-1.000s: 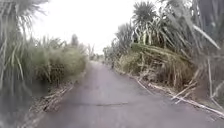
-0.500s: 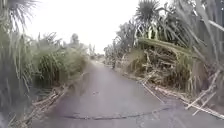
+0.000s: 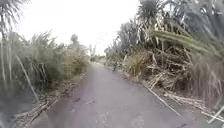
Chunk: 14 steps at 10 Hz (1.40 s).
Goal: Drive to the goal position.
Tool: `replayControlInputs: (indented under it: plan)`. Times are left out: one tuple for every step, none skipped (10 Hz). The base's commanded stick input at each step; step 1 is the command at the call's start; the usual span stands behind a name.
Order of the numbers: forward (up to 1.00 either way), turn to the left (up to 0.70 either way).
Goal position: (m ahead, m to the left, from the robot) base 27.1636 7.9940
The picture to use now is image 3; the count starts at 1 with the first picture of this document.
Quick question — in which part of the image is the grey asphalt path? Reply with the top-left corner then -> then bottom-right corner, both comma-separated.
29,61 -> 224,128

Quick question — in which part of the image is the tall cabbage tree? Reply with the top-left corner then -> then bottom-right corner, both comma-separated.
69,33 -> 81,48

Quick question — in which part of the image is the row of flax bushes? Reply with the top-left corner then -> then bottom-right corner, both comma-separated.
0,0 -> 91,128
103,0 -> 224,111

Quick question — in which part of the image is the dry leaf litter strip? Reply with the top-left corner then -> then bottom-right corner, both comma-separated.
116,68 -> 224,125
13,71 -> 89,128

